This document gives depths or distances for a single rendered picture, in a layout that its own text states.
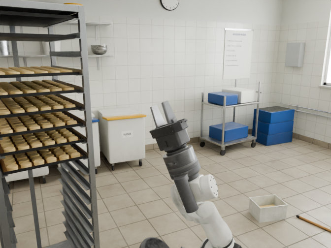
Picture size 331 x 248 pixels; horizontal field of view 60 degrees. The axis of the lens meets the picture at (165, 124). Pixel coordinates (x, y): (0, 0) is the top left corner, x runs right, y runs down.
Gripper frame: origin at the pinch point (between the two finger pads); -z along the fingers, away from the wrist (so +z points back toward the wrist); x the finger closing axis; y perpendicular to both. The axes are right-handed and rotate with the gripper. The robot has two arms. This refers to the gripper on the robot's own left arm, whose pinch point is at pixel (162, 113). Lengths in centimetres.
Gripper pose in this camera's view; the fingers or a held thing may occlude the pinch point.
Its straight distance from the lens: 78.5
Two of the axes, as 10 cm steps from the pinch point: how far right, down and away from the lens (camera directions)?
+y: -6.5, 3.0, -7.0
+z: 3.7, 9.3, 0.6
